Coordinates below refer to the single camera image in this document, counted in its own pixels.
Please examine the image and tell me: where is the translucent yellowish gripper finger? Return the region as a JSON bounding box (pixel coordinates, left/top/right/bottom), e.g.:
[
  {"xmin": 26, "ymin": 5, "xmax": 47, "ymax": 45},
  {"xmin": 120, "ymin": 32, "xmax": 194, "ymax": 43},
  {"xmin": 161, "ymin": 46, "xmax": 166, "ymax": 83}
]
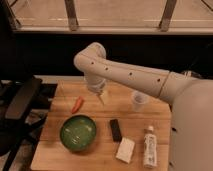
[{"xmin": 96, "ymin": 93, "xmax": 105, "ymax": 106}]

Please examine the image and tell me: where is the green bowl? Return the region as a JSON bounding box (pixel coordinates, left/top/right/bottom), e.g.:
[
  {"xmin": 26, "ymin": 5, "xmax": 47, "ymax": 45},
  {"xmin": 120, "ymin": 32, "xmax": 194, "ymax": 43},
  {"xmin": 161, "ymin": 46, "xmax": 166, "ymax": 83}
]
[{"xmin": 60, "ymin": 115, "xmax": 97, "ymax": 152}]

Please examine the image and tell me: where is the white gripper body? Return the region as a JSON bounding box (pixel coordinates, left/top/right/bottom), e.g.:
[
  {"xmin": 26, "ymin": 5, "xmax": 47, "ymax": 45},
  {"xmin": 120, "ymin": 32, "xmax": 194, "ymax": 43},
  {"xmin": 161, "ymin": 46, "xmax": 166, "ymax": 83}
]
[{"xmin": 86, "ymin": 78, "xmax": 106, "ymax": 94}]

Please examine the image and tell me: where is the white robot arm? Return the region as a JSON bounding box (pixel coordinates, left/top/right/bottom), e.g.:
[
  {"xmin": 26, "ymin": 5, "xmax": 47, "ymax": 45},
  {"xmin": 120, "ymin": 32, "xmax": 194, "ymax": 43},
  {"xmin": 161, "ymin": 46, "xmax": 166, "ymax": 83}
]
[{"xmin": 74, "ymin": 42, "xmax": 213, "ymax": 171}]

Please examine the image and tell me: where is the white sponge block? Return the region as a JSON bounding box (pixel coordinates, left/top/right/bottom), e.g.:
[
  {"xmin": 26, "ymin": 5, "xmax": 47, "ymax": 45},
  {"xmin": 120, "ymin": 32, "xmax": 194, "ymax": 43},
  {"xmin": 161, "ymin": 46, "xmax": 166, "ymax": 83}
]
[{"xmin": 116, "ymin": 137, "xmax": 135, "ymax": 163}]

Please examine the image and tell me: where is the black rectangular block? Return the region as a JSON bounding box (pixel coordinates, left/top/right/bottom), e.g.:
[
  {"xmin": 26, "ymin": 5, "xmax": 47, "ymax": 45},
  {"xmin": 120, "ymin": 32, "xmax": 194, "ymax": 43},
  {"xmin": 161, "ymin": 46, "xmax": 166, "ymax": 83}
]
[{"xmin": 110, "ymin": 119, "xmax": 122, "ymax": 142}]

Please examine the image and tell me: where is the black office chair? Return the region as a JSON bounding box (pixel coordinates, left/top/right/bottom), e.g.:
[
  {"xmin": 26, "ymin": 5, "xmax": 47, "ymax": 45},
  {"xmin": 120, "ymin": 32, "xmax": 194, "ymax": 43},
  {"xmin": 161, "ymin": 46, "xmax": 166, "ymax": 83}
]
[{"xmin": 0, "ymin": 77, "xmax": 46, "ymax": 171}]

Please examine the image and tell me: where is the clear plastic cup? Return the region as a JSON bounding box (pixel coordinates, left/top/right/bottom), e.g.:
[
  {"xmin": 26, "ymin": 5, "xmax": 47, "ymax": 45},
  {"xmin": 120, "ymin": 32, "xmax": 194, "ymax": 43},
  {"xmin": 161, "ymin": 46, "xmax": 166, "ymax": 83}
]
[{"xmin": 131, "ymin": 91, "xmax": 149, "ymax": 112}]

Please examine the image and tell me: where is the white plastic bottle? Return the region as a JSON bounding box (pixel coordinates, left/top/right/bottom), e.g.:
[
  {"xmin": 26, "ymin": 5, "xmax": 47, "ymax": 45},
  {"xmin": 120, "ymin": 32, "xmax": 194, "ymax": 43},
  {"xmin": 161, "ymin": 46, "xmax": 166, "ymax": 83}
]
[{"xmin": 143, "ymin": 126, "xmax": 157, "ymax": 168}]

